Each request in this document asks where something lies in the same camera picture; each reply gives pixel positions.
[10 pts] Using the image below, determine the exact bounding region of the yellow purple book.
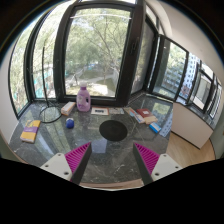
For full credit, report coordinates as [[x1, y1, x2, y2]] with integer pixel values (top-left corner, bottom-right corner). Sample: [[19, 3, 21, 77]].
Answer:
[[20, 120, 41, 143]]

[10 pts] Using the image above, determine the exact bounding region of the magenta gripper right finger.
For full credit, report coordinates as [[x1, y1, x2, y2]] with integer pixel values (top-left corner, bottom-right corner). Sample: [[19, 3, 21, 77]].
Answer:
[[133, 143, 182, 185]]

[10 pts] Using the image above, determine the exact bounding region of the tan cardboard box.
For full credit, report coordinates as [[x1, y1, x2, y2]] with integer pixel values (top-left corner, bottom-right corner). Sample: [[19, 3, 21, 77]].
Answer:
[[61, 102, 75, 116]]

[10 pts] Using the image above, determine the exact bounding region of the white framed photo card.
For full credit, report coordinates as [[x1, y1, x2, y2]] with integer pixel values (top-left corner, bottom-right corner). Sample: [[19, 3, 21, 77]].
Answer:
[[91, 107, 109, 116]]

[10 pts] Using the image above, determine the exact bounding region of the black window frame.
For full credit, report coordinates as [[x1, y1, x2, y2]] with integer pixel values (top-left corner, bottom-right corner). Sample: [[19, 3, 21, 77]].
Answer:
[[54, 0, 145, 107]]

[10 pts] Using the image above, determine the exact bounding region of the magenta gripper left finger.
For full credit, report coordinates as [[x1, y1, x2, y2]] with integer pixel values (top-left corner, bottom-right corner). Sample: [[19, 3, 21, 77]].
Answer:
[[41, 143, 92, 185]]

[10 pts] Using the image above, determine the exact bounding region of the red book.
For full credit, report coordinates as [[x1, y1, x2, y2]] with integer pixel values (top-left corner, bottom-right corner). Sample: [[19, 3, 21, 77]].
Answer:
[[137, 108, 152, 118]]

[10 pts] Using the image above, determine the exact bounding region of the grey picture card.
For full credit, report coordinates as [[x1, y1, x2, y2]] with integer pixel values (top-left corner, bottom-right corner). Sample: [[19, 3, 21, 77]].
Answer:
[[109, 107, 124, 115]]

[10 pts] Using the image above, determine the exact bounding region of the round black mouse pad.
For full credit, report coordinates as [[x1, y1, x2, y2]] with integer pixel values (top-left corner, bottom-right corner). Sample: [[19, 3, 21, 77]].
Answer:
[[99, 120, 128, 141]]

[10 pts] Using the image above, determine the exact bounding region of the blue small box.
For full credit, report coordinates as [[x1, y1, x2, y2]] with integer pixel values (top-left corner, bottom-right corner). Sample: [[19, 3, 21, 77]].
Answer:
[[149, 122, 161, 133]]

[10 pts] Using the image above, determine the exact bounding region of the tan small book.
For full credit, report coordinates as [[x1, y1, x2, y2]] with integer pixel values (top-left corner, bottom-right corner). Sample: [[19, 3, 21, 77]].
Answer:
[[144, 116, 158, 124]]

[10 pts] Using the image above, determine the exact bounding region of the purple detergent bottle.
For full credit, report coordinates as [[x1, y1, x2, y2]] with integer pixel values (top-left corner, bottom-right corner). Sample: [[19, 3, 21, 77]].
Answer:
[[76, 82, 91, 112]]

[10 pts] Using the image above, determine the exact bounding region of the blue computer mouse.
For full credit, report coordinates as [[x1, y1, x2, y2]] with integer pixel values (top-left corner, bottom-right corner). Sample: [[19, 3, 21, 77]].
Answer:
[[66, 118, 74, 129]]

